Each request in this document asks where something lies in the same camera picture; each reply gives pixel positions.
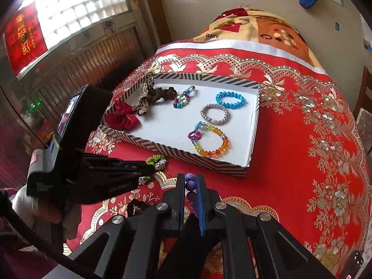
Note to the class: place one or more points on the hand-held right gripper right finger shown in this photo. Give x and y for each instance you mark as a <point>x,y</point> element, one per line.
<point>201,209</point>

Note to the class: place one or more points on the wooden chair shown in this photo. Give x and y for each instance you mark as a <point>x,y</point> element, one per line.
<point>364,87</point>

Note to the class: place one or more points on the window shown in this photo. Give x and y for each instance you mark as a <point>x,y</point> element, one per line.
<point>81,5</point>

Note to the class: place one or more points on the slatted wooden panel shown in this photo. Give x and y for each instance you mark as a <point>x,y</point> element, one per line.
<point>96,61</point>

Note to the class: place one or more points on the leopard print bow scrunchie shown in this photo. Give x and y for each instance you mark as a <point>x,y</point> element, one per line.
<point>145,101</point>

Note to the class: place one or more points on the red floral tablecloth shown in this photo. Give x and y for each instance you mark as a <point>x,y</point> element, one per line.
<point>290,165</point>

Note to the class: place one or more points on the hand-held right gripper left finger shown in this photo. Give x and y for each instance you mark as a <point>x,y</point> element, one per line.
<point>181,209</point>

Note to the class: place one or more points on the clear plastic bag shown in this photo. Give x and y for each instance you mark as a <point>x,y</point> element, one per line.
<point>364,123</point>

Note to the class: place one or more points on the wooden post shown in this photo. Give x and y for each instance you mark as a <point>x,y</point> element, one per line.
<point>151,11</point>

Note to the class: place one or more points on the printed blanket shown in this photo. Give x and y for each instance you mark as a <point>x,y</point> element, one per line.
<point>261,32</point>

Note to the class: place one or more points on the black scrunchie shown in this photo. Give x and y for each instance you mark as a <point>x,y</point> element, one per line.
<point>130,207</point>

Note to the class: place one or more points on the red window poster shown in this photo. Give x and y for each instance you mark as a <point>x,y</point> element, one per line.
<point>24,37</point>

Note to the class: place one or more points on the striped cardboard box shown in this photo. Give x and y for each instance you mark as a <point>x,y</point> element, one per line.
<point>162,128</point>

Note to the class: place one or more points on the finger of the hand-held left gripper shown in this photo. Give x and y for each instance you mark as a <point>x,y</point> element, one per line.
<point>139,171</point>
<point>116,160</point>

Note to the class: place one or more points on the person's left hand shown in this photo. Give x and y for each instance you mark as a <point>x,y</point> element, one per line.
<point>29,206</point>

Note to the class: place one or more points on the red velvet bow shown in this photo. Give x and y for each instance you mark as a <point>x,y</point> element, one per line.
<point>122,119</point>

